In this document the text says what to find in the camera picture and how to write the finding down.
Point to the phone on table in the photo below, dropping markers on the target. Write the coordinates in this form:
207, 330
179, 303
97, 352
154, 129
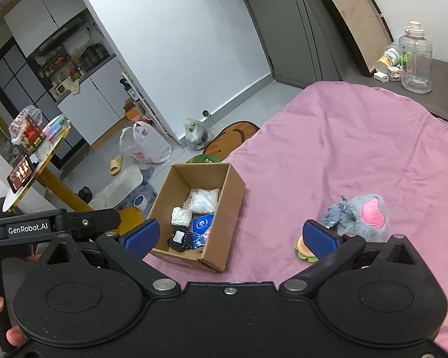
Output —
21, 173

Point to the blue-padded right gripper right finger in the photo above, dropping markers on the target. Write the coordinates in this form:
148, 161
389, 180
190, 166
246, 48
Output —
335, 253

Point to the green leaf cartoon rug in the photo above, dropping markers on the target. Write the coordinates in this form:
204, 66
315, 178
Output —
204, 158

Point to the yellow slipper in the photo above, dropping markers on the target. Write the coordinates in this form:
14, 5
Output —
116, 165

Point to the round yellow table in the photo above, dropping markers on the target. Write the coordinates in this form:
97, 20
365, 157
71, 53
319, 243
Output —
55, 131

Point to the open cardboard box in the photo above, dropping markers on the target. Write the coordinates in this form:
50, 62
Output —
180, 180

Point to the grey pink plush paw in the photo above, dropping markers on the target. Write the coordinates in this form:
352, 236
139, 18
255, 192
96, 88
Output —
368, 218

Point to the white tray lid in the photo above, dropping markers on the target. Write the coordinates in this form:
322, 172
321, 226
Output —
121, 186

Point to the large clear water jug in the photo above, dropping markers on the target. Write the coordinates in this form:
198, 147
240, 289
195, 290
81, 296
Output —
416, 59

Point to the plush hamburger toy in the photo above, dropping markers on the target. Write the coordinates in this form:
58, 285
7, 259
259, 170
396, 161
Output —
303, 252

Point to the small grey trash bag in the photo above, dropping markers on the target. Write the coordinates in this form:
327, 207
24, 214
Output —
197, 134

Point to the orange cat rug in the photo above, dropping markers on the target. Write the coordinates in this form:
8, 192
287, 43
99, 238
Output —
230, 138

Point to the white plastic shopping bag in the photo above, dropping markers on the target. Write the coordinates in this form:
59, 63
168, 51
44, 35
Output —
143, 143

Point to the clear plastic bag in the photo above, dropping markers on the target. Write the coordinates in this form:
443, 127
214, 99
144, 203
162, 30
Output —
202, 201

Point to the white yellow jar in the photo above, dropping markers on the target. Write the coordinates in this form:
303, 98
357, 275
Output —
391, 58

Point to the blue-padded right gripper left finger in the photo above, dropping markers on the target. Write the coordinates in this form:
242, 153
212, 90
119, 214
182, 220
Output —
125, 254

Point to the white tissue wad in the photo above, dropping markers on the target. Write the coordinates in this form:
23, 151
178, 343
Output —
181, 217

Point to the grey door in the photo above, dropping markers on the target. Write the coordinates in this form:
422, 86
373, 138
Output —
293, 42

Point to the tape roll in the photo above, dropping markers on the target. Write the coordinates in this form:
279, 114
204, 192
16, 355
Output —
140, 203

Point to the black framed board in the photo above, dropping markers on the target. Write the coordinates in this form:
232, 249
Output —
364, 30

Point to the blue tissue pack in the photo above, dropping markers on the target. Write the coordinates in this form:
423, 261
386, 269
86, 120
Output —
200, 230

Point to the left hand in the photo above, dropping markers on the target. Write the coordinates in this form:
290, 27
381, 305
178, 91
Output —
14, 335

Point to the black lace patch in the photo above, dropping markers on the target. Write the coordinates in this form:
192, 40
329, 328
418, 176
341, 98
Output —
181, 239

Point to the pink bed sheet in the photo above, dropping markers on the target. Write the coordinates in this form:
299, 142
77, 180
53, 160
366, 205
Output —
336, 139

